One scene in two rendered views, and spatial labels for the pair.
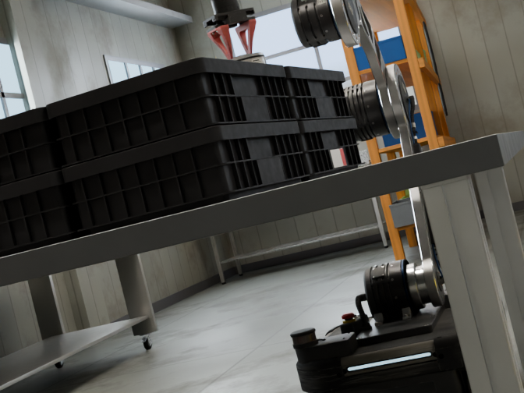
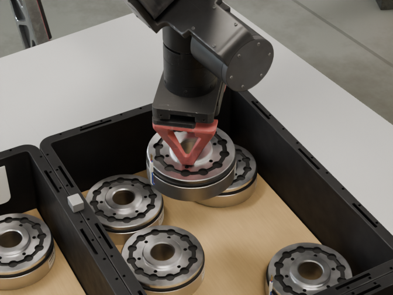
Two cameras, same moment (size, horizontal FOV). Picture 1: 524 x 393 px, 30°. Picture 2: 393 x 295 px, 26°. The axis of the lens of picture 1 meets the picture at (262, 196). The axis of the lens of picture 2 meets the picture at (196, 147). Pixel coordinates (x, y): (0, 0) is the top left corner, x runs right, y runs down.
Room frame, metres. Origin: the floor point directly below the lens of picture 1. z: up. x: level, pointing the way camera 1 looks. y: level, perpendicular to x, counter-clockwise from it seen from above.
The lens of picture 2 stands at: (1.67, 0.55, 1.63)
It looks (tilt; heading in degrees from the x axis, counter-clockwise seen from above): 40 degrees down; 309
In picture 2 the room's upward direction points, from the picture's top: straight up
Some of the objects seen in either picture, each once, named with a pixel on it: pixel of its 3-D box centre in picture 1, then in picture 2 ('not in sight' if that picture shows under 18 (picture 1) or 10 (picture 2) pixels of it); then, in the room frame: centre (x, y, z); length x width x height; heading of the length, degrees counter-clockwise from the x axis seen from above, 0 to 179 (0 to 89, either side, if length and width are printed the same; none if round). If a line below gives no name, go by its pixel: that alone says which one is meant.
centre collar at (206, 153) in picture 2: not in sight; (190, 148); (2.15, -0.03, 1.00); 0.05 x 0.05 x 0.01
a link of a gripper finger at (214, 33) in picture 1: (230, 38); (189, 124); (2.14, -0.02, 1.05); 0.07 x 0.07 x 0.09; 30
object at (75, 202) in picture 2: not in sight; (75, 202); (2.24, 0.07, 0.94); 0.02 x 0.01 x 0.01; 158
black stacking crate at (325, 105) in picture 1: (262, 115); (210, 232); (2.13, -0.04, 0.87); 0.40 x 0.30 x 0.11; 158
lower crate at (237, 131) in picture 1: (195, 175); not in sight; (1.76, 0.11, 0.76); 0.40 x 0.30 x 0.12; 158
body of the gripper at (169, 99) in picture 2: (225, 6); (190, 67); (2.14, -0.02, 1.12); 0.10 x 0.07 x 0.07; 120
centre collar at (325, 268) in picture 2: not in sight; (310, 271); (2.00, -0.07, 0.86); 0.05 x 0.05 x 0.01
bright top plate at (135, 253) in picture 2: not in sight; (162, 256); (2.15, 0.02, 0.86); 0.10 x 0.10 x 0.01
